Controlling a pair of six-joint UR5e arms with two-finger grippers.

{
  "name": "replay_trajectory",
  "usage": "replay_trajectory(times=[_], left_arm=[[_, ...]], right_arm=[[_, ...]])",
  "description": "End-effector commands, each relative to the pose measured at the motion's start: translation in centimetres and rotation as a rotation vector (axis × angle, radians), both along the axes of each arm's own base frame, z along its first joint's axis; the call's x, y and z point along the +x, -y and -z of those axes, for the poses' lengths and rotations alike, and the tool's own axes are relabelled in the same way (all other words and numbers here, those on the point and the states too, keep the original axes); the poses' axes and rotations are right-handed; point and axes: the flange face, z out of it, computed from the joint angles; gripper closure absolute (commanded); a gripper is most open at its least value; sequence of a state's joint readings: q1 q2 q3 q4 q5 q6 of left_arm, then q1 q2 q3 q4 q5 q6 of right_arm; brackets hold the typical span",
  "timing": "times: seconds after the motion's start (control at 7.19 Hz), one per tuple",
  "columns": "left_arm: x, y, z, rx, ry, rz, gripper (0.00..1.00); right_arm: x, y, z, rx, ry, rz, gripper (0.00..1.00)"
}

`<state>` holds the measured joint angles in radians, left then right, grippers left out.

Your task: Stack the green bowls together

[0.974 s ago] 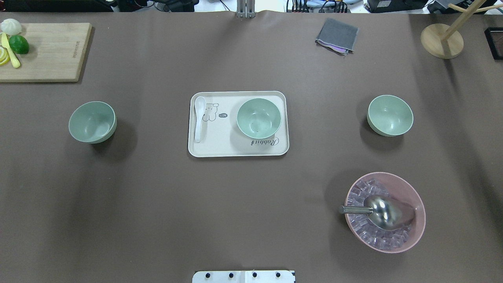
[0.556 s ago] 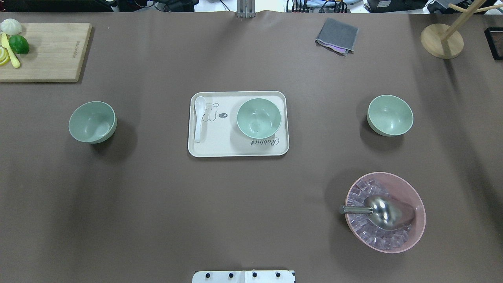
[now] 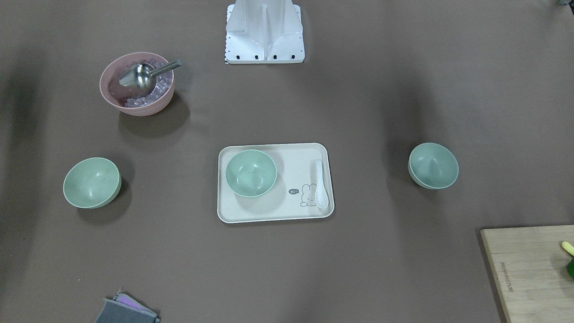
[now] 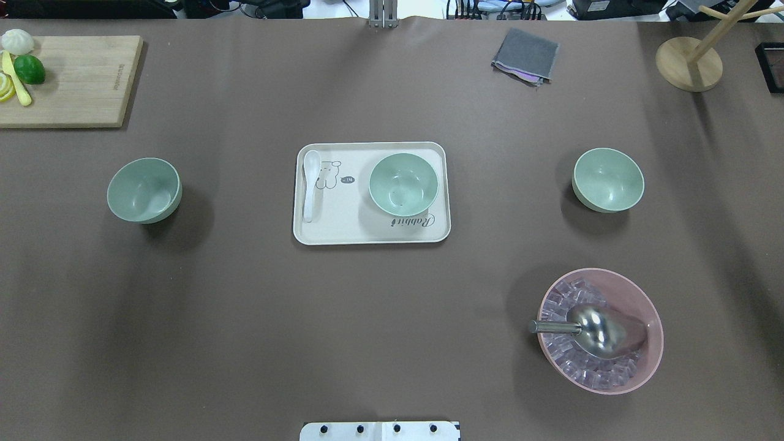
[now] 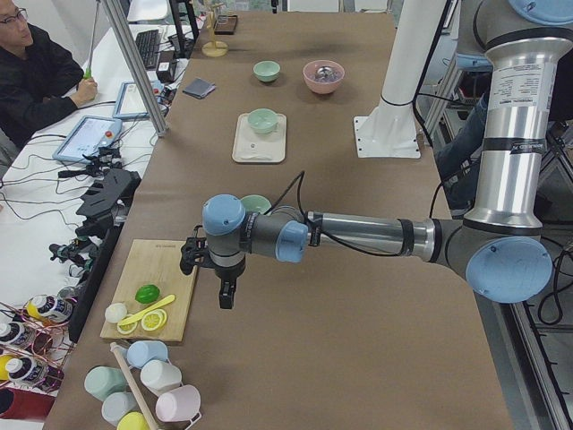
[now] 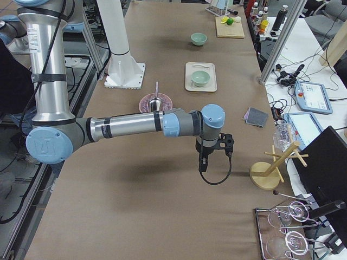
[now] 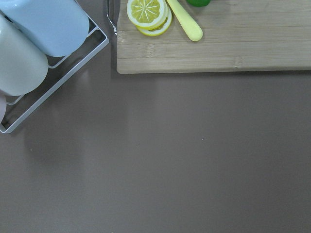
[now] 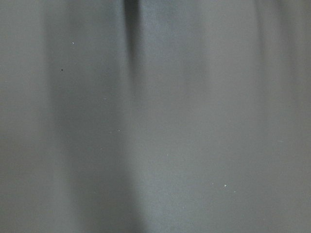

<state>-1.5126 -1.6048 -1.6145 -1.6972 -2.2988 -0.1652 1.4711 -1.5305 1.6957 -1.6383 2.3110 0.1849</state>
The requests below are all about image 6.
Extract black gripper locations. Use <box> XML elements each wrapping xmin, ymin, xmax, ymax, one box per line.
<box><xmin>195</xmin><ymin>133</ymin><xmax>234</xmax><ymax>171</ymax></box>

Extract green bowl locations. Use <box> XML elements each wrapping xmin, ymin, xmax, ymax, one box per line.
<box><xmin>190</xmin><ymin>32</ymin><xmax>208</xmax><ymax>46</ymax></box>
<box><xmin>191</xmin><ymin>70</ymin><xmax>210</xmax><ymax>87</ymax></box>

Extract grey and pink cloth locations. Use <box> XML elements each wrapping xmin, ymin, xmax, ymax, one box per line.
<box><xmin>243</xmin><ymin>107</ymin><xmax>268</xmax><ymax>128</ymax></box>

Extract wooden mug tree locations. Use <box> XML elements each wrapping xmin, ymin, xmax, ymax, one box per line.
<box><xmin>249</xmin><ymin>139</ymin><xmax>308</xmax><ymax>190</ymax></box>

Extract clear glass cup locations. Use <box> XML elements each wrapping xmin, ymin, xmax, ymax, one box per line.
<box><xmin>273</xmin><ymin>123</ymin><xmax>296</xmax><ymax>151</ymax></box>

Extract green bowl on tray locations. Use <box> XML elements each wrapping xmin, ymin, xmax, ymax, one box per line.
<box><xmin>191</xmin><ymin>70</ymin><xmax>210</xmax><ymax>87</ymax></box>

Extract pink bowl with ice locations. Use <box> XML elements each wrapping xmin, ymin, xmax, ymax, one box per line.
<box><xmin>138</xmin><ymin>93</ymin><xmax>173</xmax><ymax>113</ymax></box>

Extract metal scoop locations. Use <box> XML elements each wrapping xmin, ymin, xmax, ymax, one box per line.
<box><xmin>148</xmin><ymin>81</ymin><xmax>162</xmax><ymax>112</ymax></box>

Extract cream serving tray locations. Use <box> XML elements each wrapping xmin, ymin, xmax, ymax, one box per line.
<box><xmin>185</xmin><ymin>62</ymin><xmax>217</xmax><ymax>92</ymax></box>

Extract teach pendant lower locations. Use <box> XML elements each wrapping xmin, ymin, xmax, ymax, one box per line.
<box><xmin>283</xmin><ymin>112</ymin><xmax>323</xmax><ymax>150</ymax></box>

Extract teach pendant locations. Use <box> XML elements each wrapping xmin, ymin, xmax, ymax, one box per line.
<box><xmin>294</xmin><ymin>81</ymin><xmax>333</xmax><ymax>115</ymax></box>
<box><xmin>283</xmin><ymin>112</ymin><xmax>323</xmax><ymax>150</ymax></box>

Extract teach pendant upper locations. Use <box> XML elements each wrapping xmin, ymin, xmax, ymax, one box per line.
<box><xmin>294</xmin><ymin>81</ymin><xmax>333</xmax><ymax>115</ymax></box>

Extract black monitor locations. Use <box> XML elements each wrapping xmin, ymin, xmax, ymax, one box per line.
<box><xmin>293</xmin><ymin>125</ymin><xmax>347</xmax><ymax>215</ymax></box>

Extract wooden cutting board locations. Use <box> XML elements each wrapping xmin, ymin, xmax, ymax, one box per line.
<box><xmin>215</xmin><ymin>17</ymin><xmax>245</xmax><ymax>38</ymax></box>

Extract green lime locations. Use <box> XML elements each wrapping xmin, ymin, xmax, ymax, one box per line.
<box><xmin>226</xmin><ymin>18</ymin><xmax>234</xmax><ymax>25</ymax></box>

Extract black water bottle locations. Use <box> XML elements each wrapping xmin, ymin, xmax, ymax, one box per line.
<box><xmin>271</xmin><ymin>4</ymin><xmax>288</xmax><ymax>31</ymax></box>

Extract standing person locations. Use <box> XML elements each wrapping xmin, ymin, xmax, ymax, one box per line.
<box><xmin>1</xmin><ymin>42</ymin><xmax>36</xmax><ymax>135</ymax></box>

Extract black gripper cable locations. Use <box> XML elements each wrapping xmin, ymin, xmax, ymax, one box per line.
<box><xmin>200</xmin><ymin>148</ymin><xmax>232</xmax><ymax>185</ymax></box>

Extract wire glass rack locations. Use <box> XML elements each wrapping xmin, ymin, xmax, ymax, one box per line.
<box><xmin>255</xmin><ymin>190</ymin><xmax>333</xmax><ymax>259</ymax></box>

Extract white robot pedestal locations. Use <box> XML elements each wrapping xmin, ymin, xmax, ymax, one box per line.
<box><xmin>97</xmin><ymin>0</ymin><xmax>146</xmax><ymax>89</ymax></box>

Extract aluminium frame post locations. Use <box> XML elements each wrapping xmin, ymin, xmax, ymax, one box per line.
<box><xmin>259</xmin><ymin>0</ymin><xmax>307</xmax><ymax>85</ymax></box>

